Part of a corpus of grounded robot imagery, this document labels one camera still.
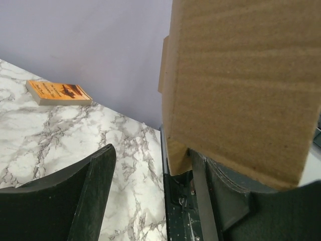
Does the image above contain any orange paperback book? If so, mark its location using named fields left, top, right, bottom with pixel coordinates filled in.
left=26, top=80, right=93, bottom=106

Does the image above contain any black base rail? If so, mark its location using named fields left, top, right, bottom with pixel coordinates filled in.
left=159, top=126, right=203, bottom=241

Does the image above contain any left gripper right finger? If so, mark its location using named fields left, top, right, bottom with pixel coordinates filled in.
left=192, top=151, right=320, bottom=240

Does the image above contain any cardboard box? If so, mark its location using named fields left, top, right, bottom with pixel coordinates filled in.
left=159, top=1, right=320, bottom=190

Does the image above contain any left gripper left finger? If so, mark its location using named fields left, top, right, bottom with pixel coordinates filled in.
left=1, top=144, right=116, bottom=240

